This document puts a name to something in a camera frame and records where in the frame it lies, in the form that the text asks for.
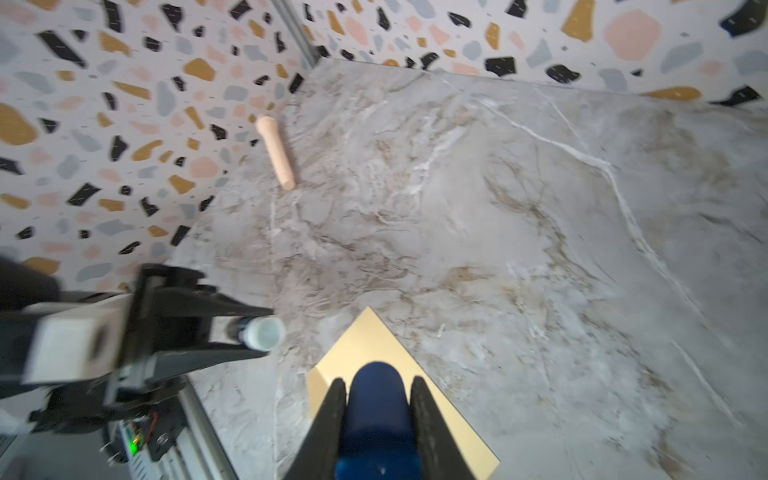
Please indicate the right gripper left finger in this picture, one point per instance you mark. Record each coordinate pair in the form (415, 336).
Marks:
(318, 455)

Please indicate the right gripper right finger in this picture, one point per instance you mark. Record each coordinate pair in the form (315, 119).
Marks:
(439, 455)

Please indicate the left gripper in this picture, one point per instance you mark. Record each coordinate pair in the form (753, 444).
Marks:
(162, 291)

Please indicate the blue glue stick cap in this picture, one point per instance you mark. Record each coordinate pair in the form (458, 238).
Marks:
(377, 438)

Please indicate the yellow paper envelope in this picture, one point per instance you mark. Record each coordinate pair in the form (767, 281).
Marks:
(367, 340)

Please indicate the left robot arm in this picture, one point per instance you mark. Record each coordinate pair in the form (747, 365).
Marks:
(22, 287)

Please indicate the left circuit board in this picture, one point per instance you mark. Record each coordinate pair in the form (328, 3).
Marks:
(139, 436)

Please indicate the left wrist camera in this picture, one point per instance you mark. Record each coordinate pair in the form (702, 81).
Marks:
(75, 341)

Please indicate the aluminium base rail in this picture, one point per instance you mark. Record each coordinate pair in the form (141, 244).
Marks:
(189, 446)

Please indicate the beige wooden stamp handle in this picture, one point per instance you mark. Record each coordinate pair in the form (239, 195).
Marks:
(268, 128)

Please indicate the left corner aluminium post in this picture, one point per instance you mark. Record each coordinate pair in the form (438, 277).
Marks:
(286, 12)

